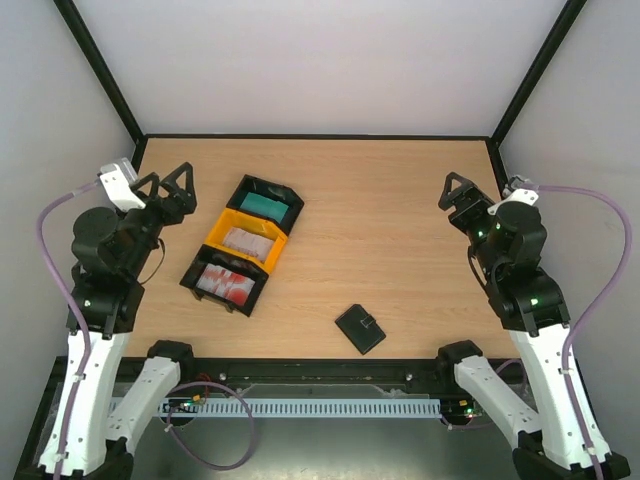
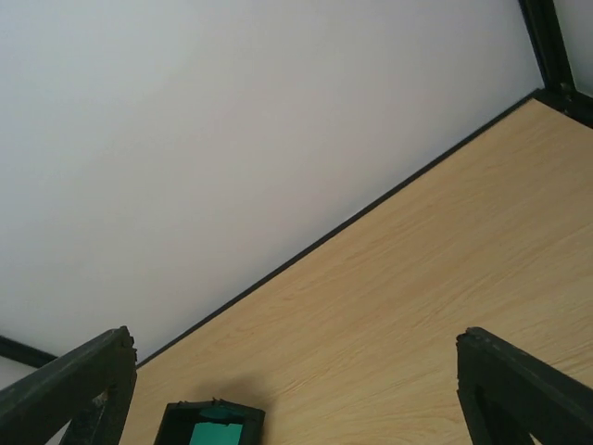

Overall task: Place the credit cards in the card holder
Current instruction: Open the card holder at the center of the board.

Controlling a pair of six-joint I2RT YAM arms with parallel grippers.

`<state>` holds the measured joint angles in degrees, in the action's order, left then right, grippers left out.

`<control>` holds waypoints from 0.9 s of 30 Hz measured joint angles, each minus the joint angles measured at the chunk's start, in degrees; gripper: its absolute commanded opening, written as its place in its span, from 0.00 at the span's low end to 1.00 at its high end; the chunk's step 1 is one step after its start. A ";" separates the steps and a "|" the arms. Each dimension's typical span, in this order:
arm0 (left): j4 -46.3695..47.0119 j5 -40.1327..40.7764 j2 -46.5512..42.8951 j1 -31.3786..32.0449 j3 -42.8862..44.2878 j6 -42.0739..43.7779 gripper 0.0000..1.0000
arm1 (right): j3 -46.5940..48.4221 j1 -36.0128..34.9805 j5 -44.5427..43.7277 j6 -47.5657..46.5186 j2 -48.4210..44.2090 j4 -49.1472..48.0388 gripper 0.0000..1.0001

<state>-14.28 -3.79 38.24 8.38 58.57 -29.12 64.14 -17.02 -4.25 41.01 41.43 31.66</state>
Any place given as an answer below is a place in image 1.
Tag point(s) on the black bin with teal cards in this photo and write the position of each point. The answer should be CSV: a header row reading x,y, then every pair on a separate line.
x,y
285,194

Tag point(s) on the yellow bin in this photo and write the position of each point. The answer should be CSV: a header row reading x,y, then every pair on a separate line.
x,y
232,218

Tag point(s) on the red white card stack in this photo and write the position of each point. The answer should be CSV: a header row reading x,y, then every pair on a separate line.
x,y
226,284

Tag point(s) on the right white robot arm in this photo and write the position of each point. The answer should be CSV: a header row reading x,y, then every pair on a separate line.
x,y
557,438

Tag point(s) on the white pink card stack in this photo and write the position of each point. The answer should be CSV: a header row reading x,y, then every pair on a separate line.
x,y
248,243

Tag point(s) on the teal card stack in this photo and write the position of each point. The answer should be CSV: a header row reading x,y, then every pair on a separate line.
x,y
260,205

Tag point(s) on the black leather card holder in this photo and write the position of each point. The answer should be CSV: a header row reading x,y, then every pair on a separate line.
x,y
360,328

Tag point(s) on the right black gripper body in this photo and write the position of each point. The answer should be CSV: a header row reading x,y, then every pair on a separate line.
x,y
463,204

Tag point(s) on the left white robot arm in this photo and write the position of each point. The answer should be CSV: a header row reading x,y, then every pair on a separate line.
x,y
91,439

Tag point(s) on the black front rail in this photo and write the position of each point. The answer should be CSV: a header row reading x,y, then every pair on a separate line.
x,y
421,376

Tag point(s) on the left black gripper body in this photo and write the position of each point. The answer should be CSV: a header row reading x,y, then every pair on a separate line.
x,y
170,215

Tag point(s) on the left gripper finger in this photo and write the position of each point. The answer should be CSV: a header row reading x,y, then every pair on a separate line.
x,y
146,188
180,182

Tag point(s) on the black bin with red cards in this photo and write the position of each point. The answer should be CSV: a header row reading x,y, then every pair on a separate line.
x,y
208,255

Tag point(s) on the white slotted cable duct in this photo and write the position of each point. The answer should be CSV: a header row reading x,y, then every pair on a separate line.
x,y
315,408

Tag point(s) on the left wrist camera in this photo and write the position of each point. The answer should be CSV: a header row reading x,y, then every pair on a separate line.
x,y
117,178

